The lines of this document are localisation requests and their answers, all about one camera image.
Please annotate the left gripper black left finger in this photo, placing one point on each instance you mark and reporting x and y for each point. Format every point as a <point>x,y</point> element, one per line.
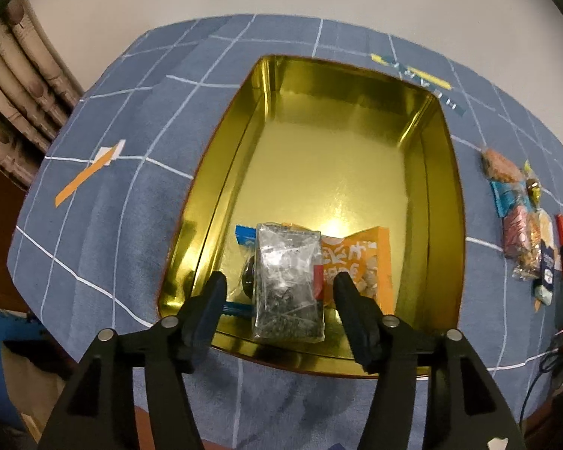
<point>96,409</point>

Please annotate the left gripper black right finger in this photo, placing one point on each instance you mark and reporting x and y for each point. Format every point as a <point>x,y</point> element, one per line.
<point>465,408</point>

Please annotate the pink patterned snack packet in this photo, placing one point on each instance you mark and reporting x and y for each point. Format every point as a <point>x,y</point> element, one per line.
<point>516,238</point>

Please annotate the yellow edged clear snack packet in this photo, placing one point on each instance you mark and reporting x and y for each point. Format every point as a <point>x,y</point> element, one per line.
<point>533,185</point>

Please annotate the orange snack packet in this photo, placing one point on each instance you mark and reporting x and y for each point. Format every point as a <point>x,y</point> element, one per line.
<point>361,266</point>

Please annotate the brown cake snack packet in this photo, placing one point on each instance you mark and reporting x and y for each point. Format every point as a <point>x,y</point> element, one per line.
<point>498,168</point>

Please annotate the clear dark seed packet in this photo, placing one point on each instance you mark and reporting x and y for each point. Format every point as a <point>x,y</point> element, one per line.
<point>269,323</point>

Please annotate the navy white cracker packet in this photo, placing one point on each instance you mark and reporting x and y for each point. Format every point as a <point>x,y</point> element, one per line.
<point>544,283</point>

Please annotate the twisted dough snack packet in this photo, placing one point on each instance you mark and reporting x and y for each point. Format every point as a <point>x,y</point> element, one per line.
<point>541,234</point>

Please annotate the blue grid tablecloth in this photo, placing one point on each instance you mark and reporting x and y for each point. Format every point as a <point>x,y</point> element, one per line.
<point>97,260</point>

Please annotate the small blue snack packet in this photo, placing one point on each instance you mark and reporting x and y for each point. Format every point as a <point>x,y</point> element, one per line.
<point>509,195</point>

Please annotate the orange white tape marker left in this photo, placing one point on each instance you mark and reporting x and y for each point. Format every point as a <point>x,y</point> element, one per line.
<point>103,158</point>

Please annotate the red gold toffee tin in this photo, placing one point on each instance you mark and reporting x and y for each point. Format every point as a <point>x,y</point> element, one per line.
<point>337,149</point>

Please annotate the beige curtain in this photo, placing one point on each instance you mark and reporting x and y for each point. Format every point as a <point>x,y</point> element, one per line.
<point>37,93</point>

